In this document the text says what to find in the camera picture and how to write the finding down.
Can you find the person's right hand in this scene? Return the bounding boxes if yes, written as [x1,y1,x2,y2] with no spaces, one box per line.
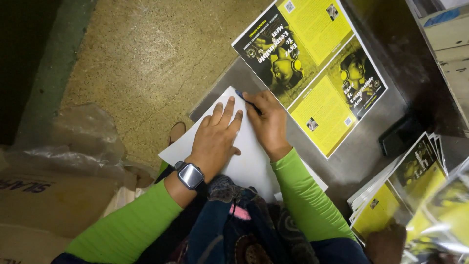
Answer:
[242,90,293,162]

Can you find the person's left hand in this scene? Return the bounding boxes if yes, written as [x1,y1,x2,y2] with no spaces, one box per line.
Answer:
[190,96,244,181]

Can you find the blue black pen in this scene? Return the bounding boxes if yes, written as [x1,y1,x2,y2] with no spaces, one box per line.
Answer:
[234,89,263,116]

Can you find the white paper sheet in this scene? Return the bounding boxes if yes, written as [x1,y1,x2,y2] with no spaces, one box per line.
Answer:
[158,86,329,203]

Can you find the person's sandalled foot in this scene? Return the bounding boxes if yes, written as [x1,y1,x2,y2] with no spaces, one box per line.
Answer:
[167,121,187,147]

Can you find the black smartwatch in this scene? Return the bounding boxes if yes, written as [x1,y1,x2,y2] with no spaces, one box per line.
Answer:
[174,161,205,191]

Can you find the yellow black printed cover sheet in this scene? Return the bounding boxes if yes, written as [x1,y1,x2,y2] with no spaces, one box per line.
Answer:
[231,0,388,159]

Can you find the dark patterned garment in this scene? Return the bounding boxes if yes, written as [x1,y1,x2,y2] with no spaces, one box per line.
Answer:
[51,166,371,264]

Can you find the clear plastic bag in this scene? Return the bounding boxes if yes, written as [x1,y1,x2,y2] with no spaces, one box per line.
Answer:
[7,104,159,217]

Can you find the black phone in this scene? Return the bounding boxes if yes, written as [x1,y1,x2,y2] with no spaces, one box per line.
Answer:
[378,115,426,158]

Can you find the stack of printed covers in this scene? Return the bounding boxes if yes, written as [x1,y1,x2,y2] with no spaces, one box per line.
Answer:
[347,132,448,247]

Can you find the brown cardboard box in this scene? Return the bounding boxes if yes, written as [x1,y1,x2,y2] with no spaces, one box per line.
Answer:
[0,146,127,264]

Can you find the plastic wrapped covers bundle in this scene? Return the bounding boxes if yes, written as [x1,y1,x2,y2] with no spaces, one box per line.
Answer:
[400,157,469,264]

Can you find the wooden shelf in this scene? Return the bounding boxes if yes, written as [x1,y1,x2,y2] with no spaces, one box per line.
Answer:
[405,0,469,127]

